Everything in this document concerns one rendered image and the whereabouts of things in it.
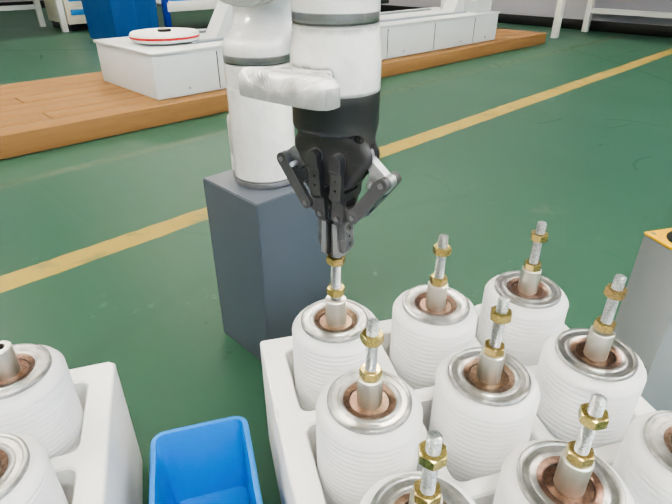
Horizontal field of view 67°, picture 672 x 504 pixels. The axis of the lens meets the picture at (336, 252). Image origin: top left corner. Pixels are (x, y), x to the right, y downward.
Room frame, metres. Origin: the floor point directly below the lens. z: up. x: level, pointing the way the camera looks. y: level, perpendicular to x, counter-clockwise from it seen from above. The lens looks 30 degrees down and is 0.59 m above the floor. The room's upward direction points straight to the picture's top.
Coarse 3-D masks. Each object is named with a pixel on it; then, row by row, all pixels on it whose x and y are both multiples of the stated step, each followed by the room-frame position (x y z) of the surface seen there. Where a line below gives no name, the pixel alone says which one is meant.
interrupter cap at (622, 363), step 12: (564, 336) 0.41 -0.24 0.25; (576, 336) 0.41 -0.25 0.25; (564, 348) 0.39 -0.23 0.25; (576, 348) 0.40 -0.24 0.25; (612, 348) 0.40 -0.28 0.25; (624, 348) 0.39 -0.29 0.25; (564, 360) 0.38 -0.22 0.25; (576, 360) 0.38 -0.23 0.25; (588, 360) 0.38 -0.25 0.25; (612, 360) 0.38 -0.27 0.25; (624, 360) 0.38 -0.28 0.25; (636, 360) 0.38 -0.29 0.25; (588, 372) 0.36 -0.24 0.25; (600, 372) 0.36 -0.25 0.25; (612, 372) 0.36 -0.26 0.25; (624, 372) 0.36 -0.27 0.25
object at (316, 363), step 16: (304, 336) 0.42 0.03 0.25; (304, 352) 0.41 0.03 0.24; (320, 352) 0.40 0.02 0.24; (336, 352) 0.40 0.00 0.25; (352, 352) 0.40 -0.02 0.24; (304, 368) 0.41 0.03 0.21; (320, 368) 0.40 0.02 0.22; (336, 368) 0.40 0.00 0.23; (352, 368) 0.40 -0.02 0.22; (304, 384) 0.41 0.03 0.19; (320, 384) 0.40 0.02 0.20; (304, 400) 0.41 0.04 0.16
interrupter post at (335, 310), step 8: (328, 296) 0.45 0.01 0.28; (344, 296) 0.45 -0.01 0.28; (328, 304) 0.44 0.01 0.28; (336, 304) 0.43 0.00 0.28; (344, 304) 0.44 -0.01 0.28; (328, 312) 0.44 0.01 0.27; (336, 312) 0.43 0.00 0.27; (344, 312) 0.44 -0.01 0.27; (328, 320) 0.44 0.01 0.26; (336, 320) 0.43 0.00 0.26; (344, 320) 0.44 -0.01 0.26
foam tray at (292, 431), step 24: (384, 336) 0.51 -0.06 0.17; (264, 360) 0.46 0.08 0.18; (288, 360) 0.48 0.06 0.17; (384, 360) 0.46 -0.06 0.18; (264, 384) 0.48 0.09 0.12; (288, 384) 0.42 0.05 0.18; (288, 408) 0.38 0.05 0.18; (648, 408) 0.38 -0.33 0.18; (288, 432) 0.35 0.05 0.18; (312, 432) 0.36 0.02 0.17; (288, 456) 0.32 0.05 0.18; (312, 456) 0.33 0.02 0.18; (600, 456) 0.32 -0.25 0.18; (288, 480) 0.31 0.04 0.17; (312, 480) 0.30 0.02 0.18; (456, 480) 0.30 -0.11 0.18; (480, 480) 0.30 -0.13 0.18
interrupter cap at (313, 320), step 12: (324, 300) 0.48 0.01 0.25; (348, 300) 0.47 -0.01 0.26; (312, 312) 0.45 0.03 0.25; (324, 312) 0.46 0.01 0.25; (348, 312) 0.46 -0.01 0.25; (360, 312) 0.45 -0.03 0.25; (312, 324) 0.43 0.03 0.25; (324, 324) 0.44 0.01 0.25; (348, 324) 0.44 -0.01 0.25; (360, 324) 0.43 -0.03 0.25; (312, 336) 0.41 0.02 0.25; (324, 336) 0.41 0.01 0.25; (336, 336) 0.41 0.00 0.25; (348, 336) 0.41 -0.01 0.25
